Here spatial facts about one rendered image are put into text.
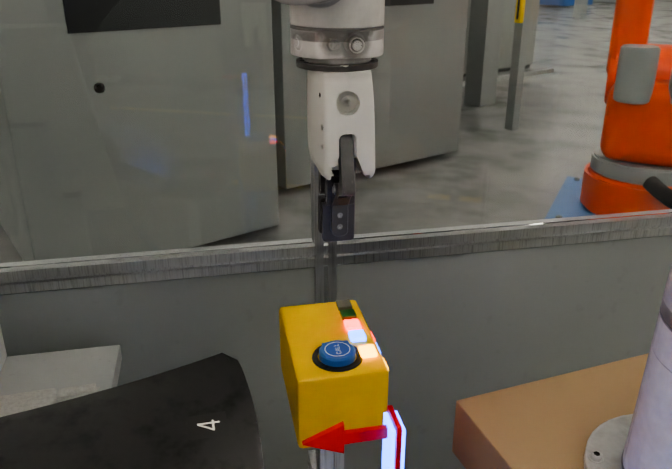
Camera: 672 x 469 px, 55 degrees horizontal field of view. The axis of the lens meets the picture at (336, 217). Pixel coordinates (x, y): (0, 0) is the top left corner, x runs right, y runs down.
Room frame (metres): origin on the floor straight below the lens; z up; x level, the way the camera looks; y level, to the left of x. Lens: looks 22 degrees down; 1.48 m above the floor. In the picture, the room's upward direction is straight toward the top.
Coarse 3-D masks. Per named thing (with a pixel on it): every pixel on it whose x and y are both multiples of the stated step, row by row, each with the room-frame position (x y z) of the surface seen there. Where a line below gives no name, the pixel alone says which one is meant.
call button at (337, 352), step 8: (328, 344) 0.61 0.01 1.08; (336, 344) 0.61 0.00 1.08; (344, 344) 0.61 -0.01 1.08; (320, 352) 0.60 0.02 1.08; (328, 352) 0.60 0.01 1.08; (336, 352) 0.60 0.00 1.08; (344, 352) 0.60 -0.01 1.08; (352, 352) 0.60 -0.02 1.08; (320, 360) 0.60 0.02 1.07; (328, 360) 0.59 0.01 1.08; (336, 360) 0.58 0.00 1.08; (344, 360) 0.58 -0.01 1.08; (352, 360) 0.59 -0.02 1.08
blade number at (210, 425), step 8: (192, 416) 0.37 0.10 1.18; (200, 416) 0.37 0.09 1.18; (208, 416) 0.37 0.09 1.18; (216, 416) 0.37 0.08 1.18; (224, 416) 0.37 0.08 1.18; (192, 424) 0.36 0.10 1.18; (200, 424) 0.36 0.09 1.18; (208, 424) 0.36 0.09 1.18; (216, 424) 0.36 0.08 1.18; (224, 424) 0.37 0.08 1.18; (192, 432) 0.36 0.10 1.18; (200, 432) 0.36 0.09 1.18; (208, 432) 0.36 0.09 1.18; (216, 432) 0.36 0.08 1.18; (224, 432) 0.36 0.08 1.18
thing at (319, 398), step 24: (288, 312) 0.70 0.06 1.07; (312, 312) 0.70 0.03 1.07; (336, 312) 0.70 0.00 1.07; (360, 312) 0.70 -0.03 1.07; (288, 336) 0.65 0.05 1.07; (312, 336) 0.64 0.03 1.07; (336, 336) 0.64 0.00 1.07; (288, 360) 0.63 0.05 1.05; (312, 360) 0.60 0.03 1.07; (360, 360) 0.59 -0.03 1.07; (288, 384) 0.63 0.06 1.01; (312, 384) 0.56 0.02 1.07; (336, 384) 0.57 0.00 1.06; (360, 384) 0.57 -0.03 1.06; (384, 384) 0.58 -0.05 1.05; (312, 408) 0.56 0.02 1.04; (336, 408) 0.57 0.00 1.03; (360, 408) 0.57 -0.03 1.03; (384, 408) 0.58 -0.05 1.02; (312, 432) 0.56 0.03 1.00
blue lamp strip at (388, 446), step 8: (384, 416) 0.36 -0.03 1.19; (384, 424) 0.36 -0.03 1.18; (392, 424) 0.35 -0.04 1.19; (392, 432) 0.34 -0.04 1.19; (384, 440) 0.36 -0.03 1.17; (392, 440) 0.34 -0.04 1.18; (384, 448) 0.36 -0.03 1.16; (392, 448) 0.34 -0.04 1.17; (384, 456) 0.36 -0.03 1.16; (392, 456) 0.34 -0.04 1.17; (384, 464) 0.36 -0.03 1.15; (392, 464) 0.34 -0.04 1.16
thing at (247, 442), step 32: (128, 384) 0.40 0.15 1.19; (160, 384) 0.40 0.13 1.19; (192, 384) 0.40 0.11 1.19; (224, 384) 0.40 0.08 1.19; (32, 416) 0.36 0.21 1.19; (64, 416) 0.36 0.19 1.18; (96, 416) 0.37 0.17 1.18; (128, 416) 0.37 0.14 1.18; (160, 416) 0.37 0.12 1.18; (256, 416) 0.38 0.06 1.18; (0, 448) 0.33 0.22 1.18; (32, 448) 0.33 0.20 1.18; (64, 448) 0.34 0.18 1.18; (96, 448) 0.34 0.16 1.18; (128, 448) 0.34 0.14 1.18; (160, 448) 0.34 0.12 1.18; (192, 448) 0.34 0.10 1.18; (224, 448) 0.35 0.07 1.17; (256, 448) 0.35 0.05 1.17
